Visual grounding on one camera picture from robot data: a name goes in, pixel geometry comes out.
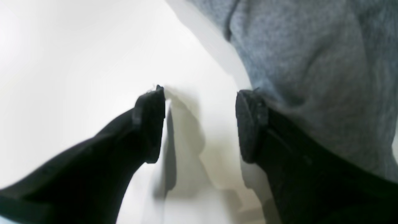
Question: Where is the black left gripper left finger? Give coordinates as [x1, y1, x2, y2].
[0, 86, 165, 224]

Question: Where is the grey t-shirt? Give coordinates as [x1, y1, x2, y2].
[191, 0, 397, 182]

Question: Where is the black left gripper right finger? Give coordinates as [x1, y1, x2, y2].
[235, 90, 398, 224]

